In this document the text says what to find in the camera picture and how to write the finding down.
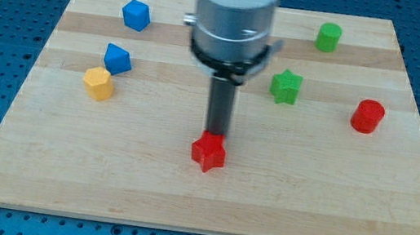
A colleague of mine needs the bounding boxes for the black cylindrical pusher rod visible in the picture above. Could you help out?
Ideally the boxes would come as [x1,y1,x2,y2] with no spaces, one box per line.
[206,78,236,135]

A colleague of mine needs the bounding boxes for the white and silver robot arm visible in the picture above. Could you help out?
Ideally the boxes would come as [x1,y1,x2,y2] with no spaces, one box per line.
[184,0,282,136]

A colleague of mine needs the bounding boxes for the blue triangle block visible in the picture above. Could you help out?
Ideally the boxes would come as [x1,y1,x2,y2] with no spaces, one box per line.
[104,43,132,75]

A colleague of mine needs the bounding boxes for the red star block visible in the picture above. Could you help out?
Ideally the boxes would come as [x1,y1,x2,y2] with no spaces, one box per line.
[191,130,227,173]

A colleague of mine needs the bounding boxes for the green star block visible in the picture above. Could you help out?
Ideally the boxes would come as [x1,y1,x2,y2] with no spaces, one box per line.
[269,69,303,105]

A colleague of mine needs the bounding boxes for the blue cube block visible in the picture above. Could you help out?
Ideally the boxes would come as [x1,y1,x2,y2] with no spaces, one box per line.
[122,0,151,32]

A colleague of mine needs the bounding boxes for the green cylinder block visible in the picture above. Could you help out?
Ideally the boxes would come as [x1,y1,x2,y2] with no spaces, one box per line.
[315,22,343,53]

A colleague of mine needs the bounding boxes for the light wooden board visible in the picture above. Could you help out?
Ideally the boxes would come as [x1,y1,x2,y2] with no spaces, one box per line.
[0,0,420,235]

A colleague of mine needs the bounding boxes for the yellow hexagon block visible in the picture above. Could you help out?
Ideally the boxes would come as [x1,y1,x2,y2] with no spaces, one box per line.
[82,67,114,101]

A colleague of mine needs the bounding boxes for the red cylinder block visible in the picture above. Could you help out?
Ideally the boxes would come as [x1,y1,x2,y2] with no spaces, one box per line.
[350,99,386,134]

